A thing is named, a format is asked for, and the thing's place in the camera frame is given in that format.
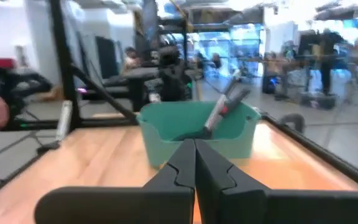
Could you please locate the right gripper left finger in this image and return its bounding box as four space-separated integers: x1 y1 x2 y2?
34 139 196 224

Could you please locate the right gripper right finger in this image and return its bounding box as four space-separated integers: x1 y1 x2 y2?
195 139 358 224

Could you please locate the red box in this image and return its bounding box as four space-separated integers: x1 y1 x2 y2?
0 57 17 70

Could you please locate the teal plastic bin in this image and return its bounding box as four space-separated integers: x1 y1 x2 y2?
136 100 263 168

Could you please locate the grey curved clamp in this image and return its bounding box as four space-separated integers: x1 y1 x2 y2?
279 113 306 134

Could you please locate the dark grey desk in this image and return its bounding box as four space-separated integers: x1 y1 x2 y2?
103 67 165 112

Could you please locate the black machine with green light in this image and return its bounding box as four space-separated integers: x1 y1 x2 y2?
157 45 195 103

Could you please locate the black frame base rail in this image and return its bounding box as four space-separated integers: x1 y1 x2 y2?
9 119 139 131

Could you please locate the black frame upright post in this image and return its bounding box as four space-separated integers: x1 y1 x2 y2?
48 0 81 129

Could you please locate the black diagonal frame brace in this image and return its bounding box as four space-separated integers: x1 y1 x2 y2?
70 63 139 125

